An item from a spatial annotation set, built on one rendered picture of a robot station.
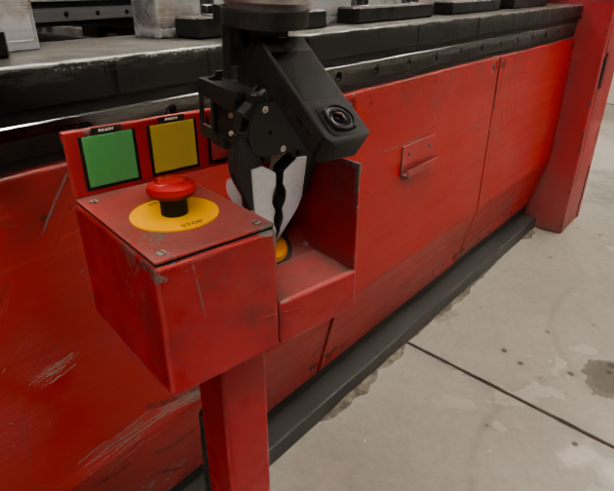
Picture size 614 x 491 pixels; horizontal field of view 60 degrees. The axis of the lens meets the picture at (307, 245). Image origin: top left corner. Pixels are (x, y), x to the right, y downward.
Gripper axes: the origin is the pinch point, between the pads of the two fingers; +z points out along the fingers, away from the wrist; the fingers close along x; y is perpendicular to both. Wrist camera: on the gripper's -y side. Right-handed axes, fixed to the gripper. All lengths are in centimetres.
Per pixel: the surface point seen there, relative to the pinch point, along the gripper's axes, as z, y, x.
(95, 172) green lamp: -6.1, 9.3, 12.8
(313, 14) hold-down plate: -13, 41, -39
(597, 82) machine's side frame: 16, 47, -185
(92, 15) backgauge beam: -11, 69, -10
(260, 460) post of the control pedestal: 26.3, -3.5, 3.8
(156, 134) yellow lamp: -8.4, 9.5, 6.8
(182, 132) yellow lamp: -8.3, 9.4, 4.1
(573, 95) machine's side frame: 22, 53, -182
